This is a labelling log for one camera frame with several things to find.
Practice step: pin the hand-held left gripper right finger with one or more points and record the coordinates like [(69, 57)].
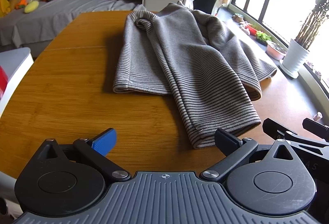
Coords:
[(226, 140)]

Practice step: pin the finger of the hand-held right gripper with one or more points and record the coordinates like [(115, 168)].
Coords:
[(316, 127), (272, 126)]

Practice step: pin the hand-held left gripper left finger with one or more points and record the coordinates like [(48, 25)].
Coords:
[(104, 141)]

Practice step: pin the grey striped sweater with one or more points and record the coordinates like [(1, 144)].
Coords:
[(180, 59)]

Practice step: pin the potted palm in white pot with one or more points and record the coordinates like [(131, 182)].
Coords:
[(295, 55)]

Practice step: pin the pink flower pot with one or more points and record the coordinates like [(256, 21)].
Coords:
[(275, 50)]

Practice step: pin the green plant tray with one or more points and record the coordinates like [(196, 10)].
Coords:
[(263, 37)]

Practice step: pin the red basin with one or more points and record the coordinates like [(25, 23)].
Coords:
[(252, 30)]

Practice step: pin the small brown figurine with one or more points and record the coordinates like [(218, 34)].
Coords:
[(238, 16)]

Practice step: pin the white side table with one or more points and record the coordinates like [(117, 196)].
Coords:
[(15, 67)]

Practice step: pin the red bowl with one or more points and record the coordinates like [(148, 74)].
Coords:
[(2, 82)]

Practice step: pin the grey covered sofa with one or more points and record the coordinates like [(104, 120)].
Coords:
[(51, 16)]

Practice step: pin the yellow-green plush mango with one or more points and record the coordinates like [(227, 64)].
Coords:
[(31, 6)]

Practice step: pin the orange plush toy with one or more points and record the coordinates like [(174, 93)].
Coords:
[(21, 3)]

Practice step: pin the yellow plush toy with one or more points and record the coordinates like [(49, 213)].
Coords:
[(3, 6)]

